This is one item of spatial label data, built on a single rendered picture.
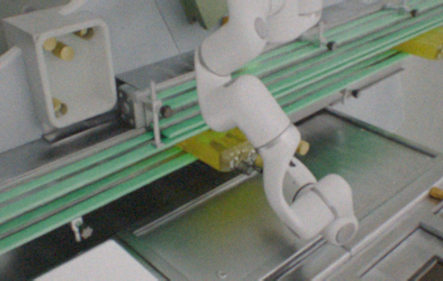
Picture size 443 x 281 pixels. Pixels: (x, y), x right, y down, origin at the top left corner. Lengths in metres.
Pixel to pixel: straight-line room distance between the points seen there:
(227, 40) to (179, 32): 0.51
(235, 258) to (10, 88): 0.63
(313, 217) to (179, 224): 0.40
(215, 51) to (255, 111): 0.15
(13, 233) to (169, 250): 0.34
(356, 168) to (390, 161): 0.11
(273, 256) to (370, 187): 0.43
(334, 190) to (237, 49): 0.32
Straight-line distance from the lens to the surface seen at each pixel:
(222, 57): 1.03
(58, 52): 1.26
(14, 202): 1.19
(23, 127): 1.34
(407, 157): 1.71
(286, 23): 1.17
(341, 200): 1.05
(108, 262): 1.24
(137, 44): 1.43
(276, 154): 0.99
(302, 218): 1.03
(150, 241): 1.28
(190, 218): 1.33
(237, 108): 0.97
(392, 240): 1.36
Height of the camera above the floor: 1.88
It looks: 40 degrees down
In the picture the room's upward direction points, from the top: 119 degrees clockwise
